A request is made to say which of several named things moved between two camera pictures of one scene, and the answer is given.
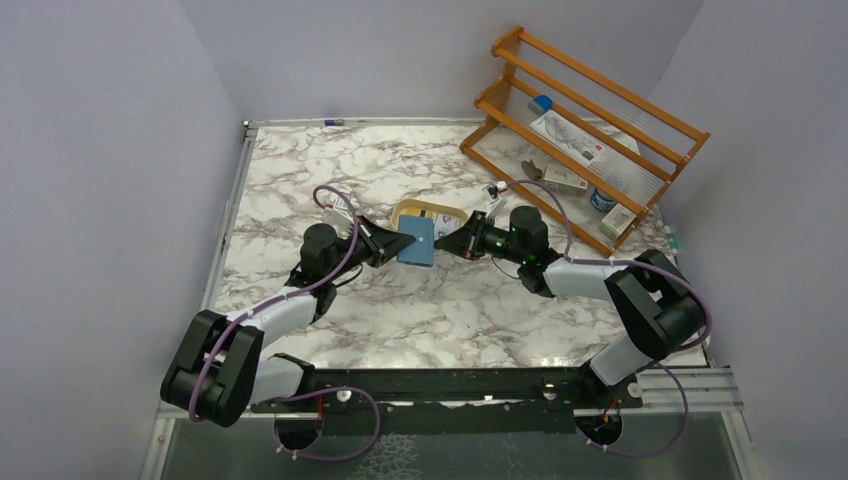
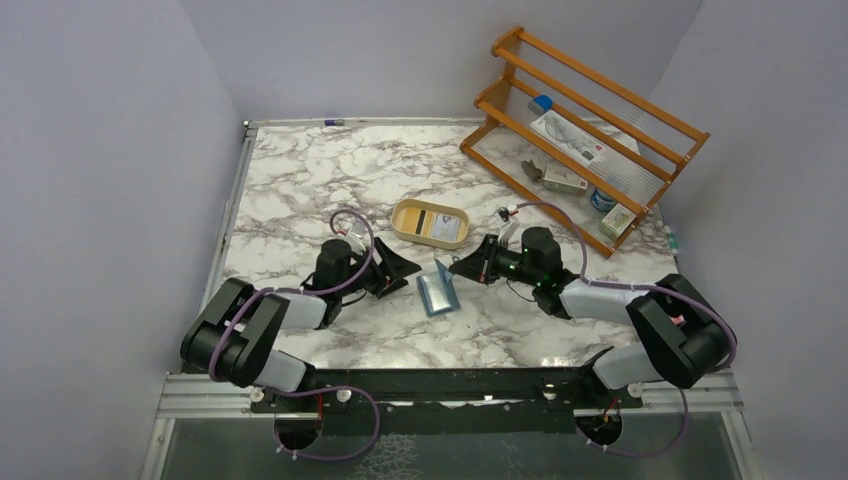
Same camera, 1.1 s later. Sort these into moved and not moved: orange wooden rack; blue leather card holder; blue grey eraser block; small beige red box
Moved: blue leather card holder
Not moved: orange wooden rack; blue grey eraser block; small beige red box
